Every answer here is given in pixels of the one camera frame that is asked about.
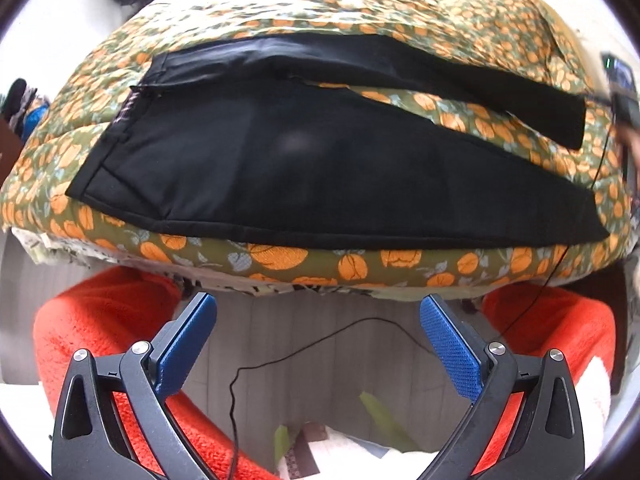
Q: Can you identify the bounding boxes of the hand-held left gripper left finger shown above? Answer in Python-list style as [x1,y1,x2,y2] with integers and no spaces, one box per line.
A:
[50,292,218,480]

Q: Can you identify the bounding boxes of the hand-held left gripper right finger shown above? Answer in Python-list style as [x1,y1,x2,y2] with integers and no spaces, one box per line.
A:
[419,294,586,480]

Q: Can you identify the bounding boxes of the black pants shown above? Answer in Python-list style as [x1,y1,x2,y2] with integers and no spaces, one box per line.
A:
[66,35,610,251]

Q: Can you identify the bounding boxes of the orange fleece garment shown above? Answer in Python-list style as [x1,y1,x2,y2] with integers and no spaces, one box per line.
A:
[32,266,618,480]

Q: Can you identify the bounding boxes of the white fluffy cloth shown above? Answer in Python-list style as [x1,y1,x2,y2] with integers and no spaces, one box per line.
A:
[277,422,436,480]

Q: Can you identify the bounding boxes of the patterned bed sheet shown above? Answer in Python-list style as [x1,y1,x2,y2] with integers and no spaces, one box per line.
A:
[10,225,481,306]

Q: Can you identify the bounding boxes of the green quilt with orange print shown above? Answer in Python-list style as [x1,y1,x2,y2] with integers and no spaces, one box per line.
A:
[0,0,636,296]

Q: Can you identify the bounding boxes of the blue grey clothes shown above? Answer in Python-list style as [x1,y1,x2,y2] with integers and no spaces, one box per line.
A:
[22,102,51,133]

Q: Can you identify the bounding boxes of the thin black cable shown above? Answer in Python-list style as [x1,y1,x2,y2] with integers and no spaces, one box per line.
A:
[229,102,616,480]

